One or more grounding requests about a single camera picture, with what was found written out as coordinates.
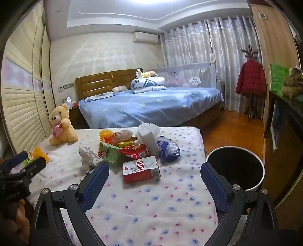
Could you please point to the dark wooden cabinet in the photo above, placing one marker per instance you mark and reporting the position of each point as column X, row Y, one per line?
column 288, row 142

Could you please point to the louvred wardrobe doors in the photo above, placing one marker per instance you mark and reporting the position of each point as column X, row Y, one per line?
column 21, row 94

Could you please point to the grey bed guard rail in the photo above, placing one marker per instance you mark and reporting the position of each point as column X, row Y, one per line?
column 189, row 75

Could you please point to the wooden headboard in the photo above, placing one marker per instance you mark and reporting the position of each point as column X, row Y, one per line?
column 99, row 80

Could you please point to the person's left hand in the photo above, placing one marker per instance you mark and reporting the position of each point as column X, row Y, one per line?
column 22, row 212

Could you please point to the black waste bin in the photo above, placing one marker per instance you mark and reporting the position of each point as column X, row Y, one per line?
column 234, row 165

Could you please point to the yellow plush toy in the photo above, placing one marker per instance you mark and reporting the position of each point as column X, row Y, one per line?
column 145, row 73

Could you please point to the yellow snack wrapper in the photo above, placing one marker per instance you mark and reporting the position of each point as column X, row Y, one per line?
column 126, row 143

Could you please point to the yellow foam fruit net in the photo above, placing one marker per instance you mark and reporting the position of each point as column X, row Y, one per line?
column 105, row 135
column 40, row 153

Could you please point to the small beige pillow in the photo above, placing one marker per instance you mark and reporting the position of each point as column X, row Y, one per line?
column 119, row 89

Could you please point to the wooden nightstand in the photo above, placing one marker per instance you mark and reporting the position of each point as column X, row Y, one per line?
column 77, row 118

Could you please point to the green cartoon packet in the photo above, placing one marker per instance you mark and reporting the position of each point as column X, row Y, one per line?
column 29, row 159

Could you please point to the white foam block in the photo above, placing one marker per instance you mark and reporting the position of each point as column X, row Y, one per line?
column 149, row 144

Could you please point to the tall wooden wardrobe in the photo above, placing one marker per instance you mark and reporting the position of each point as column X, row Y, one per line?
column 272, row 42

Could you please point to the stack of green packets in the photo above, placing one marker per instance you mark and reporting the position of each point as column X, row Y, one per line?
column 277, row 78

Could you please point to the folded white blue quilt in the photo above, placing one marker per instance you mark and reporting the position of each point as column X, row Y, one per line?
column 146, row 85

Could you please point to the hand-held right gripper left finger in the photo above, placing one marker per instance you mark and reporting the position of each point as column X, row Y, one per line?
column 94, row 186

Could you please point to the yellow teddy bear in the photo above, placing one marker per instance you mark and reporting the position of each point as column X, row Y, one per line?
column 64, row 127

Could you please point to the orange snack wrapper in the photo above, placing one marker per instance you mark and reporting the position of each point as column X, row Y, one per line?
column 122, row 136

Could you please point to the white radiator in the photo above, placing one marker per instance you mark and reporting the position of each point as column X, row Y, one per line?
column 220, row 92

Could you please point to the red cardboard box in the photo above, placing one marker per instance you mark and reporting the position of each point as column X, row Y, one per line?
column 139, row 175

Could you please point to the white foam fruit net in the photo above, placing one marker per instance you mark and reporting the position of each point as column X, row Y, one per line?
column 148, row 129

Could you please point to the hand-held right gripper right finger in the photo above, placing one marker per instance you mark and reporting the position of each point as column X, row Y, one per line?
column 213, row 186

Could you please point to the red padded jacket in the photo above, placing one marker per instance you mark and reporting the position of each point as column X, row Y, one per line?
column 251, row 78

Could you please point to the wooden coat rack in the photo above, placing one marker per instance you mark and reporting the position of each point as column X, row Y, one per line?
column 249, row 50

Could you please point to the tissue box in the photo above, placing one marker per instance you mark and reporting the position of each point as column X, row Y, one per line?
column 69, row 101

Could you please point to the green cardboard box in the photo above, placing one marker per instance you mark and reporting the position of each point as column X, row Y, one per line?
column 109, row 155

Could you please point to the blue foil wrapper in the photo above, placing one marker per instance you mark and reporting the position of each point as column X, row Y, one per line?
column 169, row 150

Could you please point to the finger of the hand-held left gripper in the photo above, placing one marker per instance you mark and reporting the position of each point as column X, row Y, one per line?
column 35, row 165
column 20, row 157

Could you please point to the flat blue patterned pillow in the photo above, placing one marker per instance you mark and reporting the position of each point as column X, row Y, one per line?
column 101, row 95

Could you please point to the red snack packet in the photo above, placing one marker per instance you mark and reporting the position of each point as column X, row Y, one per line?
column 135, row 153

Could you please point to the wall switch panel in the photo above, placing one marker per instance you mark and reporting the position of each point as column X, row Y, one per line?
column 66, row 87

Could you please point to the framed picture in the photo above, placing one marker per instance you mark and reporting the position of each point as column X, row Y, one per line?
column 275, row 127

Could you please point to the white air conditioner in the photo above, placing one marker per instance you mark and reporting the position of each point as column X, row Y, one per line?
column 145, row 37

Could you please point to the bed with blue cover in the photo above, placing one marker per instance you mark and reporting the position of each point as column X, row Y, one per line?
column 153, row 104

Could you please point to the grey patterned curtain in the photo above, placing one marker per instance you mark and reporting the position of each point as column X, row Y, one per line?
column 201, row 42

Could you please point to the white paper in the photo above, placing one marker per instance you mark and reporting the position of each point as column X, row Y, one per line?
column 86, row 158

